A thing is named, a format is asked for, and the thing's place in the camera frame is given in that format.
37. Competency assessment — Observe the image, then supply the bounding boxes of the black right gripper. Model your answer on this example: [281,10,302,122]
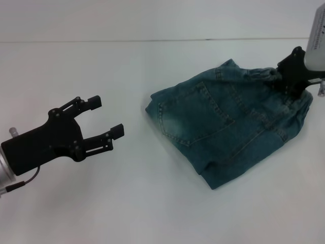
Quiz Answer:
[275,46,322,100]

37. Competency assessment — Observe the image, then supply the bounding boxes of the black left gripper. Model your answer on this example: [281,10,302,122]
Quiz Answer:
[1,95,125,177]

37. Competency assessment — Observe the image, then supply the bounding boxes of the blue denim shorts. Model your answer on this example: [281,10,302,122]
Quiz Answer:
[145,58,313,191]

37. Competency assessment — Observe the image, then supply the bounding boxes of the right gripper cable with plug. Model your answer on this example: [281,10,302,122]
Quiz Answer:
[308,78,325,98]

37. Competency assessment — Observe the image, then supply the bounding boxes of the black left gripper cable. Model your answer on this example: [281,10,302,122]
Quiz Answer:
[5,166,42,194]

